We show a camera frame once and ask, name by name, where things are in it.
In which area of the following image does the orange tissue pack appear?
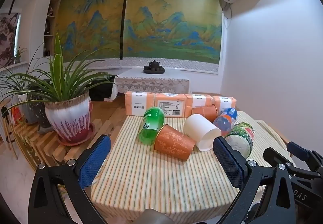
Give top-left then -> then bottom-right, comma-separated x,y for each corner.
212,96 -> 237,115
125,91 -> 156,117
154,93 -> 188,118
185,94 -> 214,114

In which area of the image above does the wooden slat bench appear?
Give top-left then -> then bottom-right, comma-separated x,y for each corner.
10,101 -> 132,172

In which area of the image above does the white flower pot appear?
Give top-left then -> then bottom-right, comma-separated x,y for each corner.
17,93 -> 38,124

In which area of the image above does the wide landscape wall scroll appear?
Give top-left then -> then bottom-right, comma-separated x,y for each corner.
120,0 -> 224,73

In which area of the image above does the green printed can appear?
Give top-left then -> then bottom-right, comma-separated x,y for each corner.
224,122 -> 254,159

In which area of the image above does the white cup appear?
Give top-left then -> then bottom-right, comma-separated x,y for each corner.
184,114 -> 222,152

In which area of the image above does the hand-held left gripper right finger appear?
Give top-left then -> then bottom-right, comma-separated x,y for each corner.
213,136 -> 296,224

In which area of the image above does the potted plant red-white pot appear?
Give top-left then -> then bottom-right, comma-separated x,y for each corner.
5,33 -> 119,143

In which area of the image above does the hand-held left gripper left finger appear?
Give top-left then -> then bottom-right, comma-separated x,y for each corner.
28,134 -> 112,224

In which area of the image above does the green plastic bottle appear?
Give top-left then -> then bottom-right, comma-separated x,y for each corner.
138,107 -> 166,145

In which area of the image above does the small windowsill plant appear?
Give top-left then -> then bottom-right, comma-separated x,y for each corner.
12,44 -> 27,64

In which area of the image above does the dark tea tray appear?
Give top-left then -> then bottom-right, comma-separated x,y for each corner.
143,65 -> 166,74

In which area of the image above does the orange soda bottle blue label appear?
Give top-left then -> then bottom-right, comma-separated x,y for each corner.
213,107 -> 238,136

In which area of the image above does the pink plant saucer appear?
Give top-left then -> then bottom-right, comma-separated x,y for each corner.
58,123 -> 96,147

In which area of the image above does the potted plant dark speckled pot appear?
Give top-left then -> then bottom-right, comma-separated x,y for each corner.
0,42 -> 55,135

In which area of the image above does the orange patterned cup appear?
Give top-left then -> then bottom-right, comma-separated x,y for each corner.
153,124 -> 196,162

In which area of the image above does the table with lace cloth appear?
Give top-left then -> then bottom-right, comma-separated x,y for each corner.
111,69 -> 190,99

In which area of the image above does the striped tablecloth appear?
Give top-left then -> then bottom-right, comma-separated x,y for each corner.
90,110 -> 296,223

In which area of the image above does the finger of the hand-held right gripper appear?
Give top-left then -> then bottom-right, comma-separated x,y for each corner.
287,141 -> 323,172
263,147 -> 322,180

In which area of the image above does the air conditioner cable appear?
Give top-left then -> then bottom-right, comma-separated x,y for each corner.
221,0 -> 233,30

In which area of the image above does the wooden wall shelf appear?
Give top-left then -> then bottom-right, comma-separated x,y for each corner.
43,0 -> 61,58

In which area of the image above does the plain orange cup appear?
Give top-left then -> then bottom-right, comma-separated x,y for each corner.
191,104 -> 218,123

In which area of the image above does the wooden stool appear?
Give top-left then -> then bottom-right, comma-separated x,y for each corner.
0,99 -> 19,159

